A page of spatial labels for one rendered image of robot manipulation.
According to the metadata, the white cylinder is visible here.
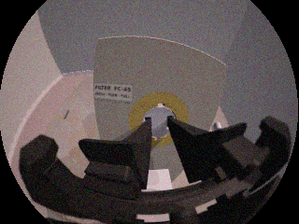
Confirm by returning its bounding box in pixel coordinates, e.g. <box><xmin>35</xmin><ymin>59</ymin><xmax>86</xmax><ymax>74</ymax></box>
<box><xmin>142</xmin><ymin>105</ymin><xmax>176</xmax><ymax>137</ymax></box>

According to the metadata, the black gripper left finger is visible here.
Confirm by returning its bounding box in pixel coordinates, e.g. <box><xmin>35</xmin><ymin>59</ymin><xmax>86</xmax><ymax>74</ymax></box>
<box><xmin>78</xmin><ymin>119</ymin><xmax>152</xmax><ymax>190</ymax></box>

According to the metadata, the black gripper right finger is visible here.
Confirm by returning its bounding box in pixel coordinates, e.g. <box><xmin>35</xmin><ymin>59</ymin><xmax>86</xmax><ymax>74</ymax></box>
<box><xmin>168</xmin><ymin>117</ymin><xmax>247</xmax><ymax>184</ymax></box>

